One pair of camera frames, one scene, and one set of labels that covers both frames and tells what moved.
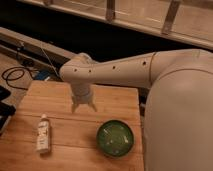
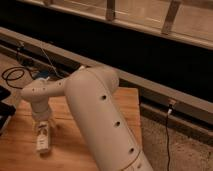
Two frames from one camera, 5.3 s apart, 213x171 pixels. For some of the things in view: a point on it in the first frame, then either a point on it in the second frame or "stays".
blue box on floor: x=42 y=74 stays
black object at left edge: x=6 y=110 stays
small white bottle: x=43 y=135 stays
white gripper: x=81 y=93 -> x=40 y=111
